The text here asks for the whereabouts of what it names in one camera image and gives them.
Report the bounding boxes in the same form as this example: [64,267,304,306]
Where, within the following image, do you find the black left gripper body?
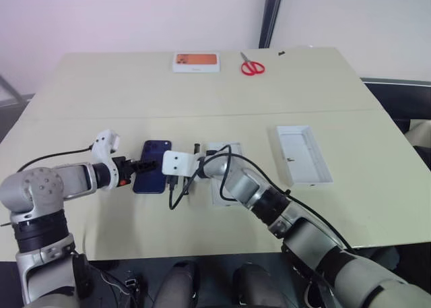
[113,156,136,189]

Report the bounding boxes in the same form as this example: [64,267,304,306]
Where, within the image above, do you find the white box lid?
[206,140,242,208]

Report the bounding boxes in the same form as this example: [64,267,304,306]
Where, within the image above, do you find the white box with orange print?
[172,52,222,74]

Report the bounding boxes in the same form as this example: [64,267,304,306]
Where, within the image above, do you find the open white box tray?
[275,125,334,187]

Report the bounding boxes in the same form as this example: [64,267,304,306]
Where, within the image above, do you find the dark blue smartphone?
[132,139,174,195]

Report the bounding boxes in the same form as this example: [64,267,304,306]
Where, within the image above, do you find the dark rounded shape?
[160,259,200,308]
[231,261,282,308]

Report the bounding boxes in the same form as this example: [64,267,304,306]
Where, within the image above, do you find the grey metal rack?
[0,73,25,111]

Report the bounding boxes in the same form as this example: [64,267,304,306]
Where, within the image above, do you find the black chair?
[360,75,431,174]

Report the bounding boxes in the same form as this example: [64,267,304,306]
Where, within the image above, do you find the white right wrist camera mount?
[162,150,200,178]

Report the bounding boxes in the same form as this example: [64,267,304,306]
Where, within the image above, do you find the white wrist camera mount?
[91,129,121,189]
[162,150,200,178]

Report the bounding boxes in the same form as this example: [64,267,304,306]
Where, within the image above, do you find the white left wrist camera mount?
[91,129,121,189]

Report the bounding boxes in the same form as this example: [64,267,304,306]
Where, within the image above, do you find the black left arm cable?
[16,146,94,173]

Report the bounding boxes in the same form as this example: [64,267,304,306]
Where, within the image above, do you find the black robot torso with wires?
[72,252,144,308]

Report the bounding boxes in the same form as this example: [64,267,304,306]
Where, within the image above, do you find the red handled scissors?
[239,51,266,76]

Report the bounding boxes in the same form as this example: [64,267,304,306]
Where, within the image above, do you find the dark vertical door frame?
[258,0,286,49]

